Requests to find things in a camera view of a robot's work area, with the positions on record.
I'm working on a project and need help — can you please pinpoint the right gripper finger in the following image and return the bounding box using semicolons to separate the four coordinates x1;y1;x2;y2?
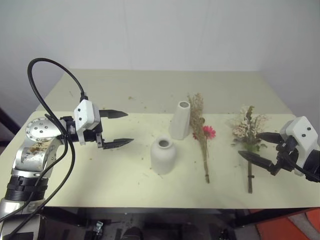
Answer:
237;150;274;173
258;131;284;145

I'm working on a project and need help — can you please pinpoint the dried bouquet with white flowers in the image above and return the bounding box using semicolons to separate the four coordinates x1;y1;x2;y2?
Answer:
229;104;273;194

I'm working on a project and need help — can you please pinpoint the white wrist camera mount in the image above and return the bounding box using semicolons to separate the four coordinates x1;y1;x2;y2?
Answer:
73;99;101;146
279;115;320;177

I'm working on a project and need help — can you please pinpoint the dark rounded shape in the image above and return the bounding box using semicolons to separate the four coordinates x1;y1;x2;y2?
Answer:
122;225;144;240

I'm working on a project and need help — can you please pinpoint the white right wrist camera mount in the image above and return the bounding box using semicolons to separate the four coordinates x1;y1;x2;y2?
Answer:
279;115;320;177

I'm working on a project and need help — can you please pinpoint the black table frame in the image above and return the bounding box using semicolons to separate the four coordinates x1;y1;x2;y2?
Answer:
41;205;320;240

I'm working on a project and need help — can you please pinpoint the dried bouquet with red flower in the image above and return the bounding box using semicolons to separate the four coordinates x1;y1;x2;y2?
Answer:
187;92;217;185

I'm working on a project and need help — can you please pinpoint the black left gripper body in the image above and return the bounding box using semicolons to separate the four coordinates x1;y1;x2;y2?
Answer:
83;115;106;150

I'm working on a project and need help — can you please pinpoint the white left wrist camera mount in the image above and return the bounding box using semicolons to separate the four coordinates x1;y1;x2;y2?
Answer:
73;99;101;146

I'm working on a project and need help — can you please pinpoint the orange red panel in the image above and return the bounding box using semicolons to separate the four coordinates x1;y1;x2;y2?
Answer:
249;206;320;240

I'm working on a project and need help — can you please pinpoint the round white ceramic vase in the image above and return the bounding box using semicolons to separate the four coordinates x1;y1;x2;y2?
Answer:
150;134;177;175

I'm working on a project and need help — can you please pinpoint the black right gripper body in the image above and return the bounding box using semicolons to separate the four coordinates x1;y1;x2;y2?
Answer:
270;139;301;176

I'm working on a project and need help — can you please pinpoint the tall conical white vase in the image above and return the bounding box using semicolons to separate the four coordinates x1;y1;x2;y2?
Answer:
169;100;192;141

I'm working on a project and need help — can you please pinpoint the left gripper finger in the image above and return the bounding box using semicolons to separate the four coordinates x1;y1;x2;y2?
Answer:
99;108;129;120
102;137;135;151

